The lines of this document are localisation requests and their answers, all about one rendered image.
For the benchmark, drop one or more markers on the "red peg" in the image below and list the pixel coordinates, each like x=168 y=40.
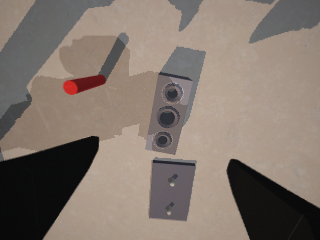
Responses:
x=79 y=85

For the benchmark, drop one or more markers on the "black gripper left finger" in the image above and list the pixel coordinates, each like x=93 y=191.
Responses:
x=34 y=188

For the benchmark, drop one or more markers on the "grey rectangular base with two pins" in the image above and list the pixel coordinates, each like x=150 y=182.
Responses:
x=171 y=186

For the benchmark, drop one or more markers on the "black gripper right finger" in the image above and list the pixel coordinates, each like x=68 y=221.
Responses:
x=269 y=211

